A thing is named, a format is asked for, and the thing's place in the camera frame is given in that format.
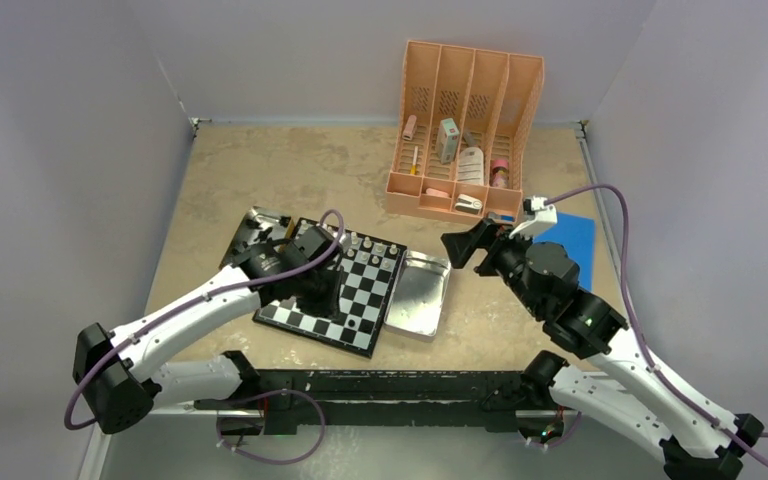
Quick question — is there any pink small tube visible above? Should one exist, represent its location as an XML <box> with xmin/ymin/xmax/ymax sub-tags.
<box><xmin>402</xmin><ymin>115</ymin><xmax>417</xmax><ymax>141</ymax></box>

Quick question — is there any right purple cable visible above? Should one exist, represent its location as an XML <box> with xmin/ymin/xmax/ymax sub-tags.
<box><xmin>542</xmin><ymin>183</ymin><xmax>768</xmax><ymax>480</ymax></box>

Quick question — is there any metal tin with black pieces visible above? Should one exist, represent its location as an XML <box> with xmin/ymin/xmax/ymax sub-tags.
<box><xmin>219</xmin><ymin>206</ymin><xmax>295</xmax><ymax>269</ymax></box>

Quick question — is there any white stapler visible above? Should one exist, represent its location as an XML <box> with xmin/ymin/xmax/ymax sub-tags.
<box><xmin>453</xmin><ymin>194</ymin><xmax>483</xmax><ymax>215</ymax></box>

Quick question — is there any white green small box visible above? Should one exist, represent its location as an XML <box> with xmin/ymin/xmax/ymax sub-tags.
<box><xmin>436</xmin><ymin>117</ymin><xmax>460</xmax><ymax>165</ymax></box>

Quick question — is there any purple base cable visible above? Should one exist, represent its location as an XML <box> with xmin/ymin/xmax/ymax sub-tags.
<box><xmin>215</xmin><ymin>388</ymin><xmax>327</xmax><ymax>466</ymax></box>

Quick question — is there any peach plastic desk organizer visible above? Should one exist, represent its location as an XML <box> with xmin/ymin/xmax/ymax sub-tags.
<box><xmin>386</xmin><ymin>40</ymin><xmax>545</xmax><ymax>224</ymax></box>

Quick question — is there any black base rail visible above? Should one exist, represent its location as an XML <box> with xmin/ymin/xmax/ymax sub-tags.
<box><xmin>194</xmin><ymin>369</ymin><xmax>576</xmax><ymax>443</ymax></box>

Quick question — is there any blue notebook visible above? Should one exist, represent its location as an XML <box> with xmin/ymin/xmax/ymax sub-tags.
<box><xmin>535</xmin><ymin>213</ymin><xmax>596</xmax><ymax>290</ymax></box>

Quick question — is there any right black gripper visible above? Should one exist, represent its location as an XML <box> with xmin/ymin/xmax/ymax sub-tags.
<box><xmin>441</xmin><ymin>219</ymin><xmax>546</xmax><ymax>318</ymax></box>

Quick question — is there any black white chess board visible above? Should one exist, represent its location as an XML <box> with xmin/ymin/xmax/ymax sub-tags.
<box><xmin>252</xmin><ymin>229</ymin><xmax>407</xmax><ymax>358</ymax></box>

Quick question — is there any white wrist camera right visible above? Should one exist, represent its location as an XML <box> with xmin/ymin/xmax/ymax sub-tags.
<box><xmin>509</xmin><ymin>196</ymin><xmax>558</xmax><ymax>240</ymax></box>

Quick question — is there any white striped bottle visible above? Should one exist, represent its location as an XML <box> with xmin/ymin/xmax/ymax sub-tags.
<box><xmin>455</xmin><ymin>147</ymin><xmax>485</xmax><ymax>186</ymax></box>

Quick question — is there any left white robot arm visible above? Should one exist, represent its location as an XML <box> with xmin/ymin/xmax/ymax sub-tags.
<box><xmin>63</xmin><ymin>224</ymin><xmax>345</xmax><ymax>434</ymax></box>

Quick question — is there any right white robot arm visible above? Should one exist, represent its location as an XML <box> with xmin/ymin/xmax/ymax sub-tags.
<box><xmin>441</xmin><ymin>213</ymin><xmax>764</xmax><ymax>479</ymax></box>

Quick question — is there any yellow white pen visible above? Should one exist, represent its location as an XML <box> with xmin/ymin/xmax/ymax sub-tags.
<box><xmin>410</xmin><ymin>145</ymin><xmax>419</xmax><ymax>175</ymax></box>

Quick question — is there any empty metal tin lid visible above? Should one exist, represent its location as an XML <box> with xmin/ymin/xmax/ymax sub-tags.
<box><xmin>385</xmin><ymin>250</ymin><xmax>451</xmax><ymax>342</ymax></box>

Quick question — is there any pink tape roll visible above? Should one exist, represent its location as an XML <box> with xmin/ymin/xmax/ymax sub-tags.
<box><xmin>490</xmin><ymin>157</ymin><xmax>510</xmax><ymax>189</ymax></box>

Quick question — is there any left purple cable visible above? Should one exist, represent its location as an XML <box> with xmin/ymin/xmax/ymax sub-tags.
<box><xmin>63</xmin><ymin>209</ymin><xmax>347</xmax><ymax>432</ymax></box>

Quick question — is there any pink eraser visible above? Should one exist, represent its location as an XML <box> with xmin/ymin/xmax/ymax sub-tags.
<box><xmin>424</xmin><ymin>188</ymin><xmax>450</xmax><ymax>198</ymax></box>

